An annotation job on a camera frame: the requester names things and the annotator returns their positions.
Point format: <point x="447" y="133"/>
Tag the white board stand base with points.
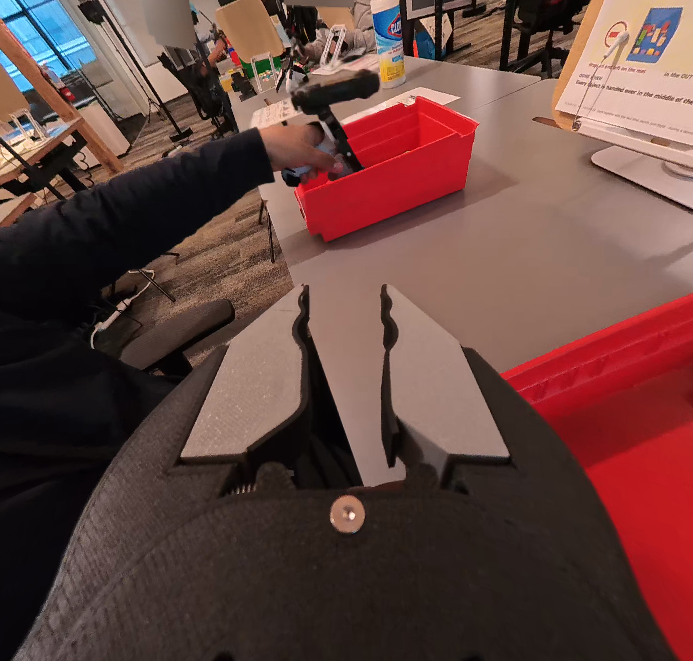
<point x="633" y="166"/>

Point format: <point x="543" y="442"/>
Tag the black white device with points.
<point x="292" y="76"/>

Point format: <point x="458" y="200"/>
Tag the white paper sheet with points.
<point x="433" y="97"/>

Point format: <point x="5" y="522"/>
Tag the small black device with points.
<point x="243" y="84"/>

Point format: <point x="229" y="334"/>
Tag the wooden post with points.
<point x="48" y="92"/>

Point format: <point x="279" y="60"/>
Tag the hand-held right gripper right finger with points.
<point x="438" y="396"/>

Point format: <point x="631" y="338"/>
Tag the red plastic bin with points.
<point x="639" y="455"/>
<point x="390" y="206"/>

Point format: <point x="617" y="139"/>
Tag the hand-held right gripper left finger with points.
<point x="254" y="390"/>

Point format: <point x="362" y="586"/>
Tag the tan wooden board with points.
<point x="249" y="28"/>

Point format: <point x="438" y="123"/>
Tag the person's left forearm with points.
<point x="162" y="212"/>

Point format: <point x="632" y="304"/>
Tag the white folding stand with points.
<point x="329" y="47"/>

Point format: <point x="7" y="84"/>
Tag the green toy box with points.
<point x="249" y="68"/>

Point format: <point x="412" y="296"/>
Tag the white cabinet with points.
<point x="108" y="130"/>

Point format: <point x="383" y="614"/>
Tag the person's left hand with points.
<point x="292" y="147"/>

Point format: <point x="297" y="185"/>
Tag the printed picture sheet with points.
<point x="270" y="114"/>

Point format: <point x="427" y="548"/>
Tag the wooden instruction board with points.
<point x="622" y="92"/>

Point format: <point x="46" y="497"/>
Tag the wooden top desk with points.
<point x="32" y="149"/>

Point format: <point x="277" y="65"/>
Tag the white wipes canister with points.
<point x="387" y="44"/>

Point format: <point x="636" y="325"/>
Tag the black office chair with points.
<point x="574" y="0"/>

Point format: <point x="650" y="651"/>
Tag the clear acrylic stand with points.
<point x="265" y="74"/>

